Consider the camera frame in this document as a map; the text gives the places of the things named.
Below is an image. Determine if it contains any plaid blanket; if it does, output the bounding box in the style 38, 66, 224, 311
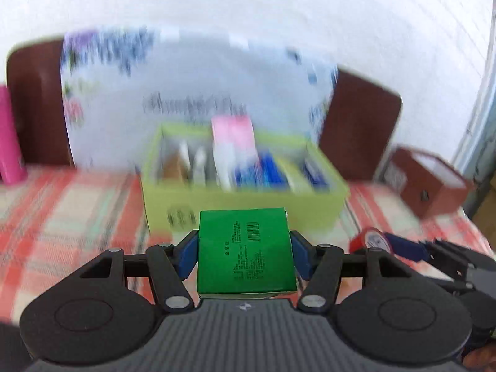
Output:
0, 163, 496, 318

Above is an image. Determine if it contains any blue medicine box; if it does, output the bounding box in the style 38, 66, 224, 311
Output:
234, 153, 289, 191

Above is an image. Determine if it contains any green medicine box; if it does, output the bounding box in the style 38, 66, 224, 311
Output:
196, 207, 298, 299

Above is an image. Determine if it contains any brown white box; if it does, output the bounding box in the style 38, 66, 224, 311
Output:
162, 150, 191, 184

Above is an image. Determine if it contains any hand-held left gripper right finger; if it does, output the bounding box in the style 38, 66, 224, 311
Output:
289, 230, 417, 312

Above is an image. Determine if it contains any floral printed board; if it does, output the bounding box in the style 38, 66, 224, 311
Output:
60, 27, 341, 171

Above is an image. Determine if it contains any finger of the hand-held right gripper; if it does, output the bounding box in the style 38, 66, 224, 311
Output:
383, 232, 496, 277

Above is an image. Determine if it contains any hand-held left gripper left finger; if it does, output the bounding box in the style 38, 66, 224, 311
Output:
79, 229, 200, 312

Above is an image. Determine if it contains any brown wooden headboard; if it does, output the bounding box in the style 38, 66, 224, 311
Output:
6, 37, 403, 181

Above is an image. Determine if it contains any pink white box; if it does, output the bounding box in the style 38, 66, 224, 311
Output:
211, 115, 258, 190

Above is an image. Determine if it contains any brown cardboard box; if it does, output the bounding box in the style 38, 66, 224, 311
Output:
382, 145, 475, 219

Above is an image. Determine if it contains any pink bottle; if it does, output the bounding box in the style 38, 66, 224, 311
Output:
0, 84, 28, 184

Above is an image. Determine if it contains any lime green cardboard box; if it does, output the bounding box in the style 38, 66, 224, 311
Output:
139, 122, 351, 237

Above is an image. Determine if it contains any red tape roll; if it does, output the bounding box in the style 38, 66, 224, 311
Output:
349, 227, 391, 257

